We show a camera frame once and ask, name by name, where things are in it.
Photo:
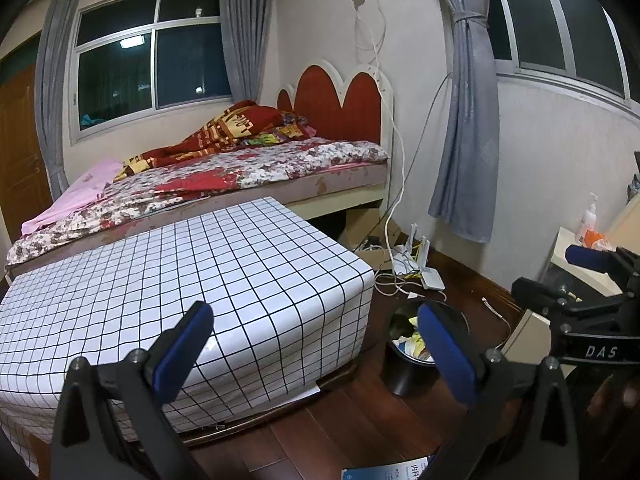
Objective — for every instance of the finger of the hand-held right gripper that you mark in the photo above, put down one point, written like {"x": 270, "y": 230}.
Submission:
{"x": 587, "y": 257}
{"x": 540, "y": 292}

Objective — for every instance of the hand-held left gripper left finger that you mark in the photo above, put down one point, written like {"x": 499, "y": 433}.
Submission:
{"x": 182, "y": 355}

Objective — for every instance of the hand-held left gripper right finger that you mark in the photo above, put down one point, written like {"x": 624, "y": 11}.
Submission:
{"x": 447, "y": 355}

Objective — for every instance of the black trash bin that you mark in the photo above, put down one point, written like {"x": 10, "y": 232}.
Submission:
{"x": 402, "y": 377}

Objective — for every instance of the person's right hand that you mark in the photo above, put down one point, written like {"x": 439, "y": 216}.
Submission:
{"x": 615, "y": 405}

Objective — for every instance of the orange packet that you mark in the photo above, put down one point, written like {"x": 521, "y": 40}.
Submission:
{"x": 597, "y": 240}

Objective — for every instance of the white bedside cabinet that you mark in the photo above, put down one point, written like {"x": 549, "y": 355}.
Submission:
{"x": 565, "y": 260}

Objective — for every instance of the white pump bottle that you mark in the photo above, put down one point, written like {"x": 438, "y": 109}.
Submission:
{"x": 588, "y": 222}

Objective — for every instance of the white flat modem box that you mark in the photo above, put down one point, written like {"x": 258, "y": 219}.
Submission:
{"x": 433, "y": 280}

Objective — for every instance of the white checked tablecloth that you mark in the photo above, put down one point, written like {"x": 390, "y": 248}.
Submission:
{"x": 225, "y": 270}

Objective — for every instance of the white router with antennas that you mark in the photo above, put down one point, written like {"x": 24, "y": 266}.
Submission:
{"x": 412, "y": 255}

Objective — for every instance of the blue white leaflet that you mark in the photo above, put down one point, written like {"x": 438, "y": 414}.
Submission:
{"x": 390, "y": 470}

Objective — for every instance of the small black electronic device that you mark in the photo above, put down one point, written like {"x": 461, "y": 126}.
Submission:
{"x": 372, "y": 243}

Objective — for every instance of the cardboard box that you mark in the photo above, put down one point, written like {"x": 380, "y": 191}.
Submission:
{"x": 357, "y": 230}

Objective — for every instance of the tied grey curtain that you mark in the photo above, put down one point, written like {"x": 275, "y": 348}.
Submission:
{"x": 467, "y": 135}

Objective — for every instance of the pink blanket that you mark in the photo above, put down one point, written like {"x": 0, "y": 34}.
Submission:
{"x": 75, "y": 195}

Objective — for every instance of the mauve mattress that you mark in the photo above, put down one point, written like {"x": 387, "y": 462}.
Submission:
{"x": 350, "y": 181}

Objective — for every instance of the bed with floral cover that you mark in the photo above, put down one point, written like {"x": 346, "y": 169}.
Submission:
{"x": 280, "y": 167}

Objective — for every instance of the red patterned blanket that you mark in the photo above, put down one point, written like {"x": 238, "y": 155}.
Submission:
{"x": 225, "y": 130}

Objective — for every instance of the white framed corner window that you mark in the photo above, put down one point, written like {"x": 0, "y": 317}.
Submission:
{"x": 565, "y": 25}

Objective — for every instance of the colourful pillow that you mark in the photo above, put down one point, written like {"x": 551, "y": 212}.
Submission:
{"x": 282, "y": 130}

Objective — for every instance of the brown wooden door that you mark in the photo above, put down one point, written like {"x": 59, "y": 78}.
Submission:
{"x": 20, "y": 150}

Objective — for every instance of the white bed frame red headboard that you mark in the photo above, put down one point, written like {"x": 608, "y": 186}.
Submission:
{"x": 330, "y": 95}

